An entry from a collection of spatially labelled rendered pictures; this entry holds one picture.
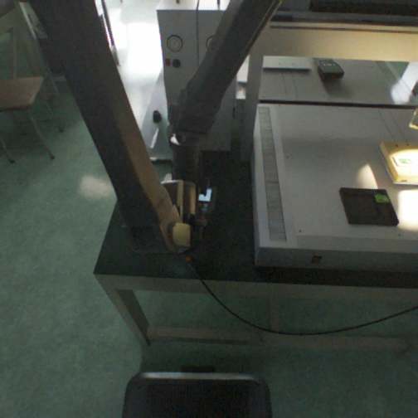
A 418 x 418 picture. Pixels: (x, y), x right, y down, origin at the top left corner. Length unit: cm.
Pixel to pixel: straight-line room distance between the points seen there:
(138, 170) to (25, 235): 174
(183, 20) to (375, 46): 50
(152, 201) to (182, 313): 120
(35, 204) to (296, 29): 187
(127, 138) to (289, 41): 60
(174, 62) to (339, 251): 69
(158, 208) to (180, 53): 62
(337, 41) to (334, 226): 47
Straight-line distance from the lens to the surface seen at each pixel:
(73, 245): 193
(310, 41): 91
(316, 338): 146
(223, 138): 111
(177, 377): 125
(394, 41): 98
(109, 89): 39
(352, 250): 81
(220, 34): 48
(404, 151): 110
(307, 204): 86
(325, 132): 113
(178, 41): 94
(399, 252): 86
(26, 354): 174
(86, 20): 40
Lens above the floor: 148
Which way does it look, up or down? 51 degrees down
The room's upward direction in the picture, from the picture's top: straight up
